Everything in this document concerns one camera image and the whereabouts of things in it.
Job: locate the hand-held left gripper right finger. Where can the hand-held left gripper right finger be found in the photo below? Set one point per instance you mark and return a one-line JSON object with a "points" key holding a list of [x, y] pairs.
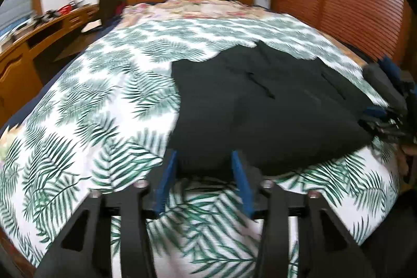
{"points": [[242, 186]]}

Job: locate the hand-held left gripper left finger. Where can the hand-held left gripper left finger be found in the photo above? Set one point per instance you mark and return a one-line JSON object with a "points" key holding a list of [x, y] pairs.
{"points": [[166, 186]]}

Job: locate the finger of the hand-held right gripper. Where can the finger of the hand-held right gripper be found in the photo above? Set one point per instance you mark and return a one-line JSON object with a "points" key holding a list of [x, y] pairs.
{"points": [[374, 112], [381, 129]]}

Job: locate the black coat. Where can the black coat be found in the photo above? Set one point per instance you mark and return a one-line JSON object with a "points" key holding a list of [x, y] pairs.
{"points": [[260, 121]]}

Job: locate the person's right hand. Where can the person's right hand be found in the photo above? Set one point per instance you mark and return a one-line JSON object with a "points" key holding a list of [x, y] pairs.
{"points": [[404, 164]]}

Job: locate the dark grey folded garment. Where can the dark grey folded garment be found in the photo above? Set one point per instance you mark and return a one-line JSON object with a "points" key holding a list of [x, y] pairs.
{"points": [[382, 86]]}

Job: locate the blue folded garment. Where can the blue folded garment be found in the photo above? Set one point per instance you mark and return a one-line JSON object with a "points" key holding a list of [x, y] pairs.
{"points": [[389, 68]]}

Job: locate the leaf print bed sheet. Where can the leaf print bed sheet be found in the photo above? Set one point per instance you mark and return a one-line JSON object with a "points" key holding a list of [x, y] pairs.
{"points": [[97, 86]]}

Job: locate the floral pillow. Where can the floral pillow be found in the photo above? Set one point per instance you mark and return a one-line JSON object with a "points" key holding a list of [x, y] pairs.
{"points": [[195, 9]]}

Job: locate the wooden desk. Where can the wooden desk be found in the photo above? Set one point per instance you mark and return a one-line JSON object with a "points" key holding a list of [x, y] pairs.
{"points": [[16, 69]]}

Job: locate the dark brown chair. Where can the dark brown chair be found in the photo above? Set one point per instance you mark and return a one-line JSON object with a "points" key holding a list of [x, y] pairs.
{"points": [[107, 4]]}

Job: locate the red basket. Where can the red basket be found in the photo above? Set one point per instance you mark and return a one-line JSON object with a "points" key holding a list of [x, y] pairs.
{"points": [[65, 10]]}

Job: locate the window blind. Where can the window blind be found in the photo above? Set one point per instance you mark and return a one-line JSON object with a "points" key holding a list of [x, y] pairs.
{"points": [[16, 4]]}

